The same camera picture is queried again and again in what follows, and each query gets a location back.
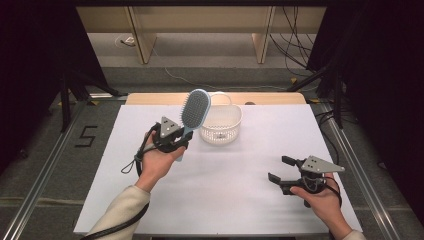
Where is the wooden table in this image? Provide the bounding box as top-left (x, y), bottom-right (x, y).
top-left (125, 91), bottom-right (307, 107)

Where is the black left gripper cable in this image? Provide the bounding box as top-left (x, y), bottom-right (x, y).
top-left (79, 122), bottom-right (161, 240)

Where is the beige desk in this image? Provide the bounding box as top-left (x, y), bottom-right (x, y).
top-left (76, 5), bottom-right (327, 65)

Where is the person's right hand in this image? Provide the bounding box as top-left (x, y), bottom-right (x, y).
top-left (289, 172), bottom-right (343, 233)

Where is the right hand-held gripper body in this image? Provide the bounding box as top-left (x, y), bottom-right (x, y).
top-left (294, 155), bottom-right (346, 196)

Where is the person's left hand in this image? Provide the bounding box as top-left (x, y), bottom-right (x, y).
top-left (134, 130), bottom-right (187, 194)

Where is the bundle of black cables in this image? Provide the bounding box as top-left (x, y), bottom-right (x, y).
top-left (269, 5), bottom-right (318, 78)

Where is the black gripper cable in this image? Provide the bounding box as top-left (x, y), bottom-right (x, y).
top-left (79, 122), bottom-right (161, 240)
top-left (324, 175), bottom-right (344, 209)

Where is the black curtain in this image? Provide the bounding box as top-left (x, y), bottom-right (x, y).
top-left (305, 0), bottom-right (424, 231)
top-left (0, 0), bottom-right (109, 176)

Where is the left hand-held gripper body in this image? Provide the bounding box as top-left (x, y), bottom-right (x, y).
top-left (150, 115), bottom-right (185, 154)

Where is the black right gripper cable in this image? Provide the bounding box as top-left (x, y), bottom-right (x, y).
top-left (324, 175), bottom-right (344, 209)

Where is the white table sheet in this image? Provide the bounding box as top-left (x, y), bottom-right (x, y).
top-left (73, 104), bottom-right (364, 236)

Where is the light blue hairbrush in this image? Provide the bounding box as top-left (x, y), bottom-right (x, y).
top-left (175, 88), bottom-right (213, 163)

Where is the black metal stand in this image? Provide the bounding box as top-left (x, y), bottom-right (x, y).
top-left (59, 65), bottom-right (130, 134)
top-left (285, 61), bottom-right (345, 130)

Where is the aluminium floor rail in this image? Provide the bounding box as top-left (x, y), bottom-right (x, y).
top-left (0, 99), bottom-right (88, 240)
top-left (318, 101), bottom-right (403, 240)

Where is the white plastic basket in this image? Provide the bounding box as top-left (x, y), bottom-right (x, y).
top-left (198, 91), bottom-right (244, 146)

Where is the white floor cable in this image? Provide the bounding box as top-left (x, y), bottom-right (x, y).
top-left (150, 45), bottom-right (322, 93)

